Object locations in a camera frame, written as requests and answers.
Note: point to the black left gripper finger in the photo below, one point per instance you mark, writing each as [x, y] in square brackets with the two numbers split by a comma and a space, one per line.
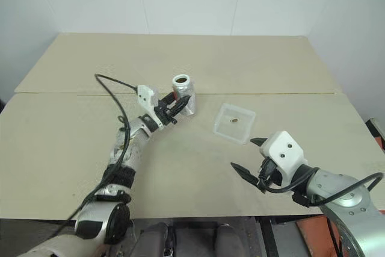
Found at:
[180, 105]
[171, 98]

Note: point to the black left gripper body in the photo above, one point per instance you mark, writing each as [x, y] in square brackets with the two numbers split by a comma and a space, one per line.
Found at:
[165, 112]

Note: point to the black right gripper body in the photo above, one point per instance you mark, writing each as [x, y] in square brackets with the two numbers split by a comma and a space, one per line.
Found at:
[272, 174]

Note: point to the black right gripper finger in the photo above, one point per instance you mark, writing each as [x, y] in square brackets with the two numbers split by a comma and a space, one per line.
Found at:
[246, 174]
[259, 141]

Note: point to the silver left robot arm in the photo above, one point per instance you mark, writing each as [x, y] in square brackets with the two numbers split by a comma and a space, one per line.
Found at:
[123, 148]

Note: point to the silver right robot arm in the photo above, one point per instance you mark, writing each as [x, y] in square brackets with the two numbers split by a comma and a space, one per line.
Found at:
[346, 203]

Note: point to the clear plastic square container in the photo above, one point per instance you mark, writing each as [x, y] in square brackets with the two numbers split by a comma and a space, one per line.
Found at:
[240, 130]

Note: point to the small brown pill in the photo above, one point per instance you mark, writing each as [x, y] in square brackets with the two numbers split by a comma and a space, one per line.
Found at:
[234, 120]

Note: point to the orange flat object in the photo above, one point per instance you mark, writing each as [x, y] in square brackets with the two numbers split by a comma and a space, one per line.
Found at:
[309, 230]

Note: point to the dark grey rounded shape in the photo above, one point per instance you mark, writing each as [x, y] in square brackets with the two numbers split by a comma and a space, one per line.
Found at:
[155, 240]
[228, 240]

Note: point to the red and grey box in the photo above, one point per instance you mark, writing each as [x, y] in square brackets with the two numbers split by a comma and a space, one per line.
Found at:
[377, 136]

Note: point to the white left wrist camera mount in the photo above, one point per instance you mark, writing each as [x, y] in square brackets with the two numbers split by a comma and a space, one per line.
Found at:
[145, 96]

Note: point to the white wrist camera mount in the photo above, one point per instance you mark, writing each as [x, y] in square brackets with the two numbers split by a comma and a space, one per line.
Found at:
[282, 150]
[145, 96]

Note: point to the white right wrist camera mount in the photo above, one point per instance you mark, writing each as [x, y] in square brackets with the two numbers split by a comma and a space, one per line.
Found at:
[282, 150]

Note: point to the black table frame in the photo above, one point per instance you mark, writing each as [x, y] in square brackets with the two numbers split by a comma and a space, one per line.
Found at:
[267, 234]

